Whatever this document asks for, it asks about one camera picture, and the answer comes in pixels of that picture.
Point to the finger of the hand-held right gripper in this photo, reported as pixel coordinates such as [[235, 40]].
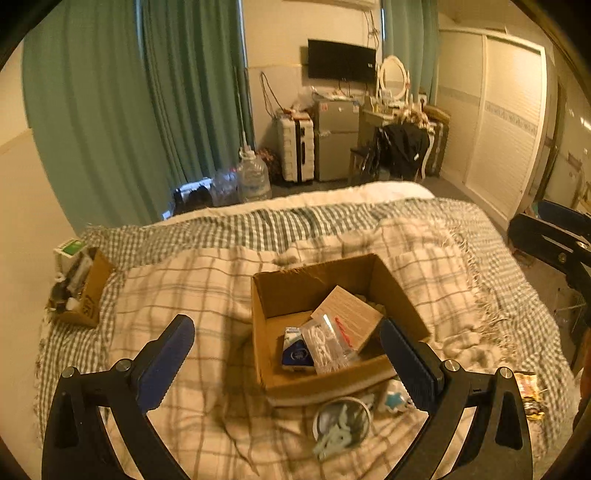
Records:
[[545, 244], [561, 210]]

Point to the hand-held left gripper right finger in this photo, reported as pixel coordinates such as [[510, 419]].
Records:
[[404, 357]]

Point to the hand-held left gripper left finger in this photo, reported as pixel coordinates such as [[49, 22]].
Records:
[[173, 344]]

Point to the brown cardboard box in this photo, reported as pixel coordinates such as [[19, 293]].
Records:
[[272, 295]]

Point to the pale blue star-shaped item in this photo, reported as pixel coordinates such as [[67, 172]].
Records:
[[395, 399]]

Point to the green checked bedspread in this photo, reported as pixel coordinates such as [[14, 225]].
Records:
[[503, 277]]

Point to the beige plaid blanket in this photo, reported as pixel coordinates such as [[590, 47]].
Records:
[[207, 286]]

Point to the kraft paper card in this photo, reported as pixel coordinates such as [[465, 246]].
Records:
[[351, 314]]

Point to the clear cotton swab packet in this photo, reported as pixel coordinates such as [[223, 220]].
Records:
[[323, 344]]

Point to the round clear container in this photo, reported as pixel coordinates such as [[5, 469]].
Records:
[[342, 424]]

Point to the small cluttered cardboard box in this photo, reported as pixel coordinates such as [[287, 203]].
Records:
[[94, 290]]

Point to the blue white small packet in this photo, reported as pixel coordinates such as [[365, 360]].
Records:
[[295, 355]]

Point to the white sliding wardrobe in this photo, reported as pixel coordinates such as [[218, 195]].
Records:
[[503, 115]]

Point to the yellow snack packet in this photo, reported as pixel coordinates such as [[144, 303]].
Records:
[[531, 397]]

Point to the white green carton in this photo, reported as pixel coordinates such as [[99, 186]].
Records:
[[69, 251]]

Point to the dark shoes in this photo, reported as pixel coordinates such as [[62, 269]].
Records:
[[194, 199]]

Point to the black jacket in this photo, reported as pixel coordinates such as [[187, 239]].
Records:
[[406, 147]]

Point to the large clear water jug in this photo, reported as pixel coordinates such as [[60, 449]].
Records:
[[254, 177]]

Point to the wooden chair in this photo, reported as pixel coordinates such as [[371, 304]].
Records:
[[360, 159]]

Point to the chair with black clothes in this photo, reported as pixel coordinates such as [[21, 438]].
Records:
[[376, 115]]

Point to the white oval mirror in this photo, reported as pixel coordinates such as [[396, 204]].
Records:
[[393, 74]]

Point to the narrow green curtain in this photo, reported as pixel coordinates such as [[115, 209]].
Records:
[[411, 41]]

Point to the silver small fridge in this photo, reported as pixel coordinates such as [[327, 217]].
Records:
[[334, 138]]

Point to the white suitcase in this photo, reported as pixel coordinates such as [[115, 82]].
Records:
[[295, 147]]

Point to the wide green curtain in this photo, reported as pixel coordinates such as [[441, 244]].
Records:
[[115, 101]]

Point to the black wall television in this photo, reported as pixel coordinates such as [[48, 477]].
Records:
[[340, 60]]

